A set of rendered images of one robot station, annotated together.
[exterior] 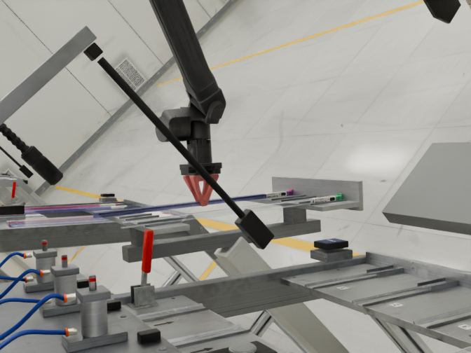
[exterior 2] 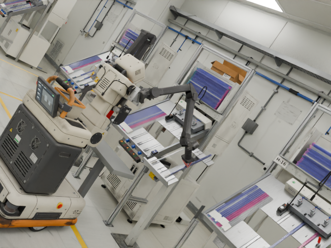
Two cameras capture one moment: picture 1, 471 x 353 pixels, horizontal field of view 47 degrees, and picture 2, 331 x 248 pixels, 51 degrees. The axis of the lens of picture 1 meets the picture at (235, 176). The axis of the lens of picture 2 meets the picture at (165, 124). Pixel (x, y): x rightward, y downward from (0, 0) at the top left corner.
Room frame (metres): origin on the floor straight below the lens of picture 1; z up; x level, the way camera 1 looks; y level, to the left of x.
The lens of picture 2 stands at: (3.51, -1.48, 1.43)
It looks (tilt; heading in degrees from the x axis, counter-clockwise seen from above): 7 degrees down; 153
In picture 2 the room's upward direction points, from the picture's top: 34 degrees clockwise
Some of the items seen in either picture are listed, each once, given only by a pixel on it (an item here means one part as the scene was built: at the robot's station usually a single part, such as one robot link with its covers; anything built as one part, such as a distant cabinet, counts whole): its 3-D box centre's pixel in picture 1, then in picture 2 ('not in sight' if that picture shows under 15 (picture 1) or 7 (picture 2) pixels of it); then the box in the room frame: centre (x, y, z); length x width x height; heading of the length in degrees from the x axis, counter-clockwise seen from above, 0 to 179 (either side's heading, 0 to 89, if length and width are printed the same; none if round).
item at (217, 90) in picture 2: not in sight; (209, 89); (0.40, 0.30, 1.52); 0.51 x 0.13 x 0.27; 20
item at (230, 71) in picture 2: not in sight; (232, 72); (0.20, 0.55, 1.82); 0.68 x 0.30 x 0.20; 20
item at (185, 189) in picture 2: not in sight; (148, 183); (0.30, 0.40, 0.31); 0.70 x 0.65 x 0.62; 20
